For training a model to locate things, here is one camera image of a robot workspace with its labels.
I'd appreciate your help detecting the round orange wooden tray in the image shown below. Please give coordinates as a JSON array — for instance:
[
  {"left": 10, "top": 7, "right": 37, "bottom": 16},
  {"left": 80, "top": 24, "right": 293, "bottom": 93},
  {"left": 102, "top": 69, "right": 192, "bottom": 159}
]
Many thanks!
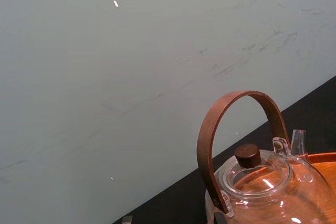
[{"left": 230, "top": 151, "right": 336, "bottom": 224}]

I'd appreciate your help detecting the glass lid with dark knob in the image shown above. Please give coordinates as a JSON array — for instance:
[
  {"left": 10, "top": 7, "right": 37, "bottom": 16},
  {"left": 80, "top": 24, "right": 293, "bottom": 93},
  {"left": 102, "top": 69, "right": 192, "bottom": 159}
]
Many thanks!
[{"left": 217, "top": 143, "right": 292, "bottom": 201}]

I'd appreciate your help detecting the black table cloth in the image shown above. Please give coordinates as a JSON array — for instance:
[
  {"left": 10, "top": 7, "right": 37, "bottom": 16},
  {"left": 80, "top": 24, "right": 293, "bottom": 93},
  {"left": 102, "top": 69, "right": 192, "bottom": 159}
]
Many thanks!
[{"left": 112, "top": 76, "right": 336, "bottom": 224}]

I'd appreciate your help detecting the glass teapot with wooden handle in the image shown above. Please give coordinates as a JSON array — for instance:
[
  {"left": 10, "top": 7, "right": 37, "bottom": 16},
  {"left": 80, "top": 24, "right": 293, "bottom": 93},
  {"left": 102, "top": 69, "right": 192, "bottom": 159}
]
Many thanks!
[{"left": 197, "top": 90, "right": 335, "bottom": 224}]

